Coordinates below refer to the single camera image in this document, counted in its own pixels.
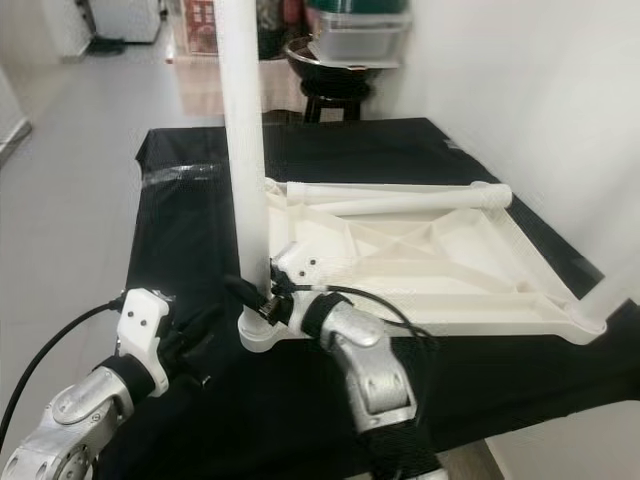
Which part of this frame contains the black bag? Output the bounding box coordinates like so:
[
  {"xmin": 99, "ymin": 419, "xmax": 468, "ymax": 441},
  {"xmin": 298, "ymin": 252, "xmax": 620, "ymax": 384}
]
[{"xmin": 255, "ymin": 0, "xmax": 286, "ymax": 59}]

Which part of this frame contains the clear plastic container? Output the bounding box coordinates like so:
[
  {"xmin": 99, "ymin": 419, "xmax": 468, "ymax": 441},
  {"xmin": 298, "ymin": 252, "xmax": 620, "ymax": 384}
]
[{"xmin": 310, "ymin": 10, "xmax": 411, "ymax": 69}]

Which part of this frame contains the dark green lid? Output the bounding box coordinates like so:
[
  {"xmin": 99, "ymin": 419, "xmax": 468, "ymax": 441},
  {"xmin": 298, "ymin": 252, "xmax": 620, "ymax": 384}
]
[{"xmin": 305, "ymin": 0, "xmax": 411, "ymax": 16}]

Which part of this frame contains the white plastic table top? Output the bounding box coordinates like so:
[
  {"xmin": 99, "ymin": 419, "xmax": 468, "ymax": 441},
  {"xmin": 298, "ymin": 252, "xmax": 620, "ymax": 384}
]
[{"xmin": 238, "ymin": 177, "xmax": 611, "ymax": 354}]

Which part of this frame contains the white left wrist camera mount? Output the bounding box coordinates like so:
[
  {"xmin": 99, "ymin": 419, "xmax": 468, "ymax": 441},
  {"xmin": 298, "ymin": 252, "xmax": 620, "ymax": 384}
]
[{"xmin": 120, "ymin": 288, "xmax": 176, "ymax": 399}]

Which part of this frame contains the white appliance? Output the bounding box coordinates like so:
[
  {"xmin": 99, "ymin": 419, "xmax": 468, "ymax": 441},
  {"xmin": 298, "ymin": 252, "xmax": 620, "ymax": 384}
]
[{"xmin": 90, "ymin": 0, "xmax": 161, "ymax": 43}]

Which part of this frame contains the black tablecloth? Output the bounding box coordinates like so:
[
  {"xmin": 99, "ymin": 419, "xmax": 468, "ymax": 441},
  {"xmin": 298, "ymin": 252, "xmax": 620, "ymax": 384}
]
[{"xmin": 135, "ymin": 117, "xmax": 640, "ymax": 480}]

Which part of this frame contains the black stool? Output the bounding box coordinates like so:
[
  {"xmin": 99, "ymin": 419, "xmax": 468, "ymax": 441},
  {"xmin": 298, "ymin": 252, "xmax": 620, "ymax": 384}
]
[{"xmin": 300, "ymin": 80, "xmax": 371, "ymax": 124}]

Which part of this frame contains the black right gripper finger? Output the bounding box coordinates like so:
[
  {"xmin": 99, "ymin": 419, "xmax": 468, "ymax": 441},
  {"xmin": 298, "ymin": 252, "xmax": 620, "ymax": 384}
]
[{"xmin": 224, "ymin": 276, "xmax": 269, "ymax": 319}]

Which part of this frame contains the clear tape strip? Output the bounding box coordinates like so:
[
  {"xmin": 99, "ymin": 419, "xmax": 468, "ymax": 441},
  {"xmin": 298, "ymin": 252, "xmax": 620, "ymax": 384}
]
[{"xmin": 143, "ymin": 162, "xmax": 218, "ymax": 186}]

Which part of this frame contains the red food poster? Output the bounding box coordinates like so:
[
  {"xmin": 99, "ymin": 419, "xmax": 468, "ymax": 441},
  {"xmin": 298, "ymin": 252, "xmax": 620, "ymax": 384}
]
[{"xmin": 185, "ymin": 0, "xmax": 221, "ymax": 56}]

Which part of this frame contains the black bowl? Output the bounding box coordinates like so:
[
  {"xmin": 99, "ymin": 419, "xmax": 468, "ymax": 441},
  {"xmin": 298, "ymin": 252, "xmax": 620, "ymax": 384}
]
[{"xmin": 285, "ymin": 35, "xmax": 371, "ymax": 96}]

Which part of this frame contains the small black floor object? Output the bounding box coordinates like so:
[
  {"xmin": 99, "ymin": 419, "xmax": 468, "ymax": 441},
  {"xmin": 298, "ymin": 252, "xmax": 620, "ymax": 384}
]
[{"xmin": 88, "ymin": 38, "xmax": 129, "ymax": 56}]

